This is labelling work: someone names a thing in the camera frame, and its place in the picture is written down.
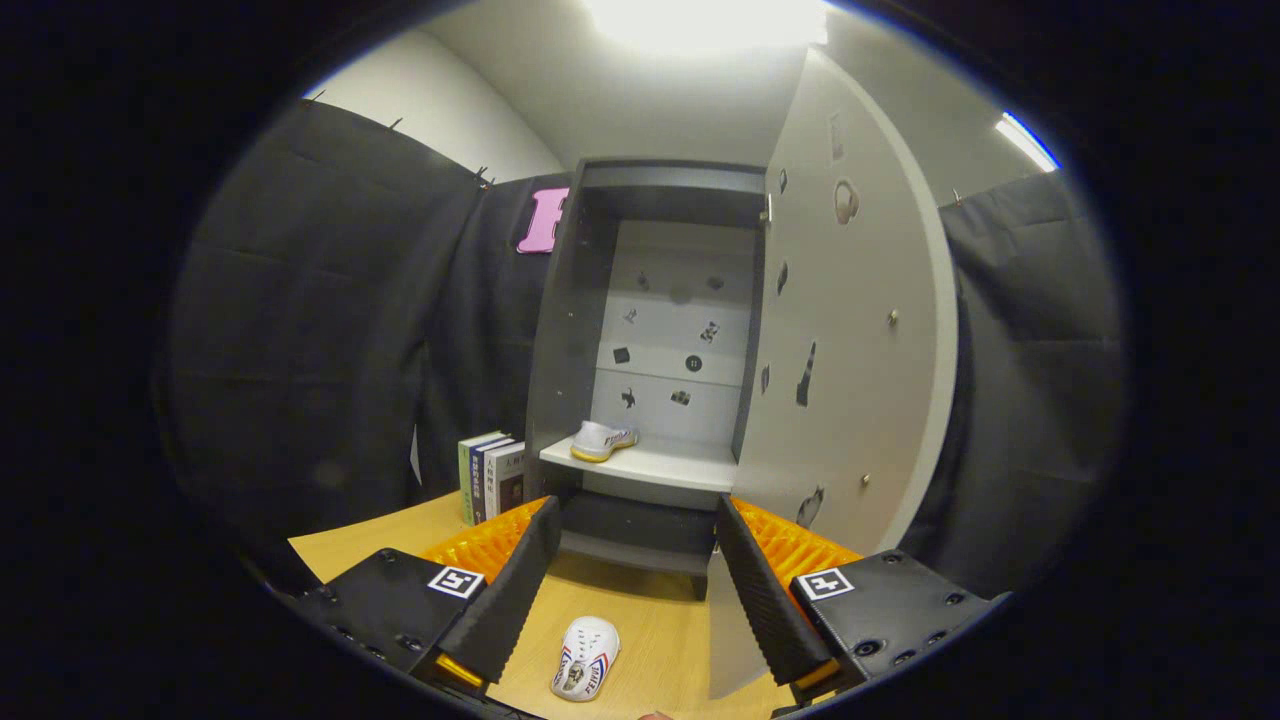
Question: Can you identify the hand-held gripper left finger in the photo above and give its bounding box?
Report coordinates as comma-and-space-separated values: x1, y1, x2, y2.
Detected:
290, 495, 563, 701

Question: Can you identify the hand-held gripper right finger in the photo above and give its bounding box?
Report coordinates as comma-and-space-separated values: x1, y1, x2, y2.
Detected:
715, 494, 1001, 703

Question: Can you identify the white shoe with striped sides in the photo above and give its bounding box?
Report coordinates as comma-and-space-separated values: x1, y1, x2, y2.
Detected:
550, 616, 621, 702

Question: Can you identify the white shoe with yellow sole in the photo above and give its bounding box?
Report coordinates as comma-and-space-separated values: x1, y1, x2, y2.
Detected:
570, 420, 640, 464

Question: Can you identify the beige shoe cabinet door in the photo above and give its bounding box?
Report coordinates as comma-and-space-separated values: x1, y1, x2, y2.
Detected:
708, 48, 959, 701

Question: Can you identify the dark grey shoe cabinet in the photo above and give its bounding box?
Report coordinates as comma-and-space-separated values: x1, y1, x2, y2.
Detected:
523, 158, 771, 601

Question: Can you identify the dark blue book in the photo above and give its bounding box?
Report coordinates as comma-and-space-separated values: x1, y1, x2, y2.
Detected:
470, 437, 516, 524

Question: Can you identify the white and grey book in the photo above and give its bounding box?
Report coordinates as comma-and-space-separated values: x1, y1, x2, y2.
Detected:
484, 442, 528, 518

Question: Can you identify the white and green book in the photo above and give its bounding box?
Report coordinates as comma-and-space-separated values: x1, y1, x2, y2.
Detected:
458, 431, 506, 527

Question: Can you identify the black backdrop cloth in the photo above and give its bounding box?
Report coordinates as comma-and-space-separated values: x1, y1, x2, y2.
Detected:
150, 100, 1131, 601

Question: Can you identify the narrow ceiling light panel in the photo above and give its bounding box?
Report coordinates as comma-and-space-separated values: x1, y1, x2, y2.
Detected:
995, 112, 1061, 173

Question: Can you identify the large ceiling light panel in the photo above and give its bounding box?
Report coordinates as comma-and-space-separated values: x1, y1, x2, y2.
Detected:
585, 0, 831, 56

